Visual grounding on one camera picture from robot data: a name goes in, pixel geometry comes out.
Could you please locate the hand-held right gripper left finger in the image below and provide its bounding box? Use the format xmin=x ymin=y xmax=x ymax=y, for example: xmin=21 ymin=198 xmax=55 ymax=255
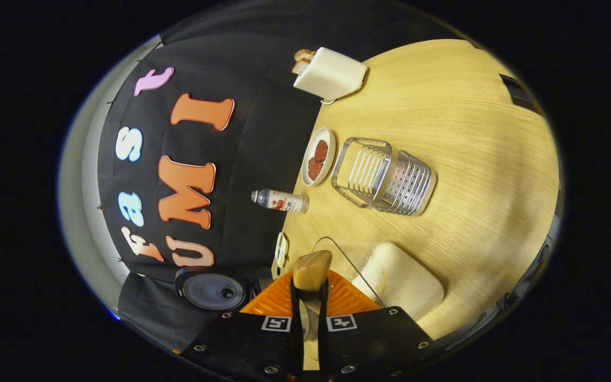
xmin=181 ymin=273 xmax=304 ymax=380

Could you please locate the wooden spoon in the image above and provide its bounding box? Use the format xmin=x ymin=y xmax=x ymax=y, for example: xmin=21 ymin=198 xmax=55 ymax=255
xmin=292 ymin=249 xmax=334 ymax=372

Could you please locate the white toaster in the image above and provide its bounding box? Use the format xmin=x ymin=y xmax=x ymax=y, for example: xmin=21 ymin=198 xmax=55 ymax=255
xmin=293 ymin=47 xmax=368 ymax=101

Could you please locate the small clear drink bottle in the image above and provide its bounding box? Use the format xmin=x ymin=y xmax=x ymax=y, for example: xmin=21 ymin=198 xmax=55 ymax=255
xmin=251 ymin=189 xmax=310 ymax=214

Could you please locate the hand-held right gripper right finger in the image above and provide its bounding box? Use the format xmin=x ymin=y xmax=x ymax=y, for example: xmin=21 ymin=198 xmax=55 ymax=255
xmin=319 ymin=270 xmax=434 ymax=380

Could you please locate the metal wire chopstick holder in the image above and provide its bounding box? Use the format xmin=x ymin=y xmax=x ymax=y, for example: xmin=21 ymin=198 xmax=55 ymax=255
xmin=331 ymin=137 xmax=438 ymax=216

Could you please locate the white round plate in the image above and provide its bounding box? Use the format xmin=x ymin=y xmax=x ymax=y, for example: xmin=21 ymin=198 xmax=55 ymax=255
xmin=301 ymin=127 xmax=336 ymax=187

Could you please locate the dark grey rice cooker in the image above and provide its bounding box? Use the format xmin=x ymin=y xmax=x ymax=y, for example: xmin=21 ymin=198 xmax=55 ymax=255
xmin=174 ymin=266 xmax=249 ymax=312

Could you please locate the white divided condiment dish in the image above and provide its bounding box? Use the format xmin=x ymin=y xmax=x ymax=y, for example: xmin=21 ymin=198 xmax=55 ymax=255
xmin=275 ymin=232 xmax=290 ymax=268

